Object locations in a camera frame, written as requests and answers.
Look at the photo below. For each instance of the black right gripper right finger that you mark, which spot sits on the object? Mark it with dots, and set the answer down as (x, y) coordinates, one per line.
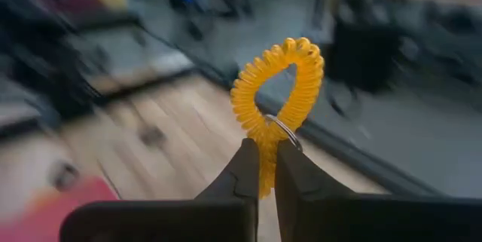
(339, 219)

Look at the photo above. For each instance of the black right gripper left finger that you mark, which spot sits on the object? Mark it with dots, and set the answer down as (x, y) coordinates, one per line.
(169, 219)

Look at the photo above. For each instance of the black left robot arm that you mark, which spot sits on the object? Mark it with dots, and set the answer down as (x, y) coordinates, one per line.
(52, 80)

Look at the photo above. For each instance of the red plastic bin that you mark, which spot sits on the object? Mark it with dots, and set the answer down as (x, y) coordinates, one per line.
(37, 223)

